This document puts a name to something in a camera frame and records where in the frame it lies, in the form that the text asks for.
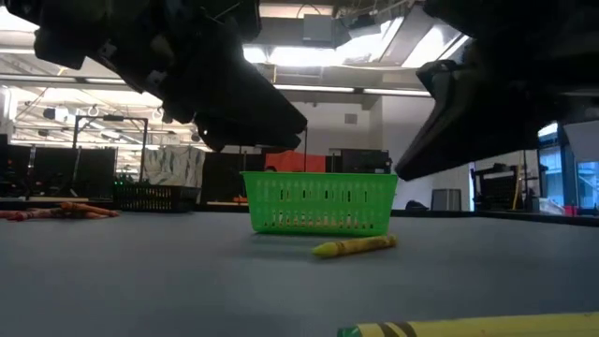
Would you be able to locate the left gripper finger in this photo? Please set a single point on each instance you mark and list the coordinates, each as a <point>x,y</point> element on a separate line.
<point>234,98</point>
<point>248,140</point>

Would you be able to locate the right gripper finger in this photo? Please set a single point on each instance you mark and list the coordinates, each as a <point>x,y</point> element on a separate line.
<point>468,131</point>

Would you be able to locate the yellow green crayon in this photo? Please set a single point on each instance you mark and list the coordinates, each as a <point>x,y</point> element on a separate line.
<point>355,245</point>

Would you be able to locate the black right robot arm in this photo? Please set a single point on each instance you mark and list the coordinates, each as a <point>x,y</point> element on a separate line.
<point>561,23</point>

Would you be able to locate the black partition panel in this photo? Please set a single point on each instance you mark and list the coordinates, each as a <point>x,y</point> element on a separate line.
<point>229,178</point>
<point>56,171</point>

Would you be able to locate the orange red panel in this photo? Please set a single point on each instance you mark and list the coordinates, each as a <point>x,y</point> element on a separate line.
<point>295,161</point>

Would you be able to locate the small orange object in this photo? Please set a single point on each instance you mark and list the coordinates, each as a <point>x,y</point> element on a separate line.
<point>238,199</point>

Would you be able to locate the black cart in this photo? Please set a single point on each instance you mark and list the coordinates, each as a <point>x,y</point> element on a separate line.
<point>501,187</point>

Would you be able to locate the grey waste bin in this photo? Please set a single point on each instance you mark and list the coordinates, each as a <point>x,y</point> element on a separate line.
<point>445,200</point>

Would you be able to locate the crumpled grey white sheet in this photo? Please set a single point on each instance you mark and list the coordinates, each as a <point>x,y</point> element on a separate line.
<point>173,166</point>

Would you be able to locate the black tripod stand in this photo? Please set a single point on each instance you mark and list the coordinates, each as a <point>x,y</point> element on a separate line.
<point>525,187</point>

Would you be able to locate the black dome object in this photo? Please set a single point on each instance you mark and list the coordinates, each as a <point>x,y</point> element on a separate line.
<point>415,206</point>

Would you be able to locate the ceiling strip light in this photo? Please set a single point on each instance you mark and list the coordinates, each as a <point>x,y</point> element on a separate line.
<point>327,88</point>

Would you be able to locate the green plastic basket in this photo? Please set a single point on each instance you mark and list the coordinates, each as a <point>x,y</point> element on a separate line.
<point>323,203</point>

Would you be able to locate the black equipment case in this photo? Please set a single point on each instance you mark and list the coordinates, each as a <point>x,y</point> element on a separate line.
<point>365,163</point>

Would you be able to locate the black plastic basket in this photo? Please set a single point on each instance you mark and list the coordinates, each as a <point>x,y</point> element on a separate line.
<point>154,199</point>

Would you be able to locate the grey ceiling box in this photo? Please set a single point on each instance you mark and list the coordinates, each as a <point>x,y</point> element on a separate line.
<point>323,30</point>

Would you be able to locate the white plastic bag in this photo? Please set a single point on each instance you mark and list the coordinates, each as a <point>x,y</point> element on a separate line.
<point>551,206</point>

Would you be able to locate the black metal frame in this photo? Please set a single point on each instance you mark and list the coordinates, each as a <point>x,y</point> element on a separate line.
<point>144,150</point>
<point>305,154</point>

